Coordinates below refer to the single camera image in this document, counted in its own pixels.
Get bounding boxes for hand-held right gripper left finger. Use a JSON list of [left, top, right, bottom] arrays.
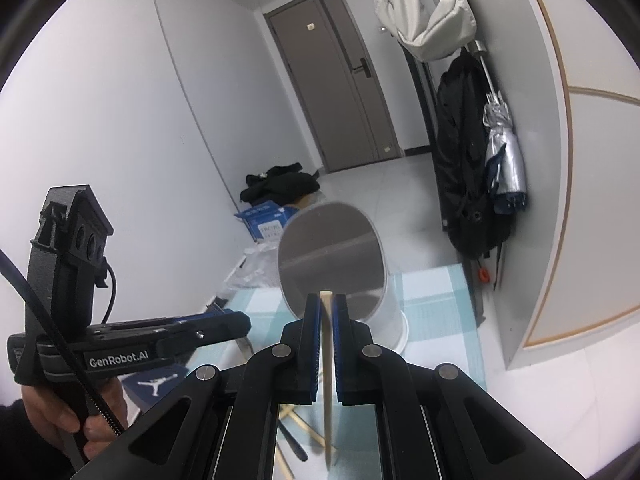
[[70, 292, 321, 480]]

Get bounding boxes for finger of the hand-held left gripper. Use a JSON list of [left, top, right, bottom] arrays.
[[155, 310, 252, 361]]

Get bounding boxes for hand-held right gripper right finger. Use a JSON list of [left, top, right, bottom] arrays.
[[332, 292, 591, 480]]

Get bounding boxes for white and grey utensil holder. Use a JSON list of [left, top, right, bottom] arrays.
[[277, 201, 411, 357]]

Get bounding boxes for white shoulder bag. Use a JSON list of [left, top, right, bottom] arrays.
[[375, 0, 477, 62]]

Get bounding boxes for person's left hand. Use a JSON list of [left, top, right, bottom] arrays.
[[20, 377, 131, 445]]

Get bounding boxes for crumpled plastic bags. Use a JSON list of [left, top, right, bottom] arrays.
[[220, 239, 282, 292]]

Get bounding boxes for dark blue shoe box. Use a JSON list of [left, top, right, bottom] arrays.
[[122, 361, 194, 412]]

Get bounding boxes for checkered teal tablecloth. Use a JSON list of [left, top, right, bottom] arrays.
[[202, 264, 488, 396]]

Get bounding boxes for blue cardboard box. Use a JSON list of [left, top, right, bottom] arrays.
[[234, 201, 301, 244]]

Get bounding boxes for pile of black clothes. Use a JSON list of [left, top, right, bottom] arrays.
[[240, 162, 321, 206]]

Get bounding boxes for black backpack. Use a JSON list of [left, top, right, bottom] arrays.
[[431, 52, 512, 260]]

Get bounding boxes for silver folded umbrella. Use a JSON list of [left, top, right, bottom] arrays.
[[470, 40, 529, 212]]

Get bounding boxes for grey-brown door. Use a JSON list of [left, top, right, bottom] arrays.
[[264, 0, 402, 174]]

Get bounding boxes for white wardrobe gold trim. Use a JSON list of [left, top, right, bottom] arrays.
[[504, 0, 640, 363]]

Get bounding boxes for thin black cable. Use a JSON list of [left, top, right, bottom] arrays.
[[97, 257, 119, 323]]

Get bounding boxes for black metal frame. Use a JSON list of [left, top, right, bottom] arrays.
[[400, 45, 441, 161]]

